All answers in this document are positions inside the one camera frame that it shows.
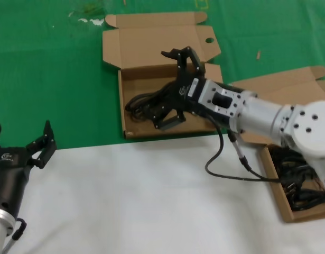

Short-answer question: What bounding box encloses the open brown cardboard box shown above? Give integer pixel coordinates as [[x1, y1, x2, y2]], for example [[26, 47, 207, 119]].
[[225, 66, 325, 223], [102, 12, 224, 140]]

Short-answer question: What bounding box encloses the black cable loop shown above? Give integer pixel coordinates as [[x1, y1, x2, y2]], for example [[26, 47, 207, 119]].
[[11, 217, 27, 241]]

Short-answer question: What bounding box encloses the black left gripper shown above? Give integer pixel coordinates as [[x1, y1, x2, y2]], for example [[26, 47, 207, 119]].
[[0, 120, 58, 214]]

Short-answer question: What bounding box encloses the silver rod connector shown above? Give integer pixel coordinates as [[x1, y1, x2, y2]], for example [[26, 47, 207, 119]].
[[1, 238, 15, 254]]

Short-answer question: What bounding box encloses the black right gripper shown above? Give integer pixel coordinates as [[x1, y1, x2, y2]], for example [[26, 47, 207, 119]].
[[151, 46, 208, 132]]

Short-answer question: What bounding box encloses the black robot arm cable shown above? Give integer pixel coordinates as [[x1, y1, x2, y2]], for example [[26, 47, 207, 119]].
[[205, 113, 283, 183]]

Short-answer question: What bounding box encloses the green felt table cloth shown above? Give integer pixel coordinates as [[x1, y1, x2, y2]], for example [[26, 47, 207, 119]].
[[0, 0, 325, 150]]

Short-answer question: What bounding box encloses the tangled black cables pile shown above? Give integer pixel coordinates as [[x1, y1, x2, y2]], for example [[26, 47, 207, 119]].
[[267, 147, 325, 212]]

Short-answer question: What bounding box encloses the cable with silver connector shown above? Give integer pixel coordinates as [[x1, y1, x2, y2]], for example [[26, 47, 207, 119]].
[[227, 131, 281, 183]]

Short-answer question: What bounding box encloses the black power cable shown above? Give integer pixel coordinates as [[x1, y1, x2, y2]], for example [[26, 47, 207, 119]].
[[124, 83, 179, 123]]

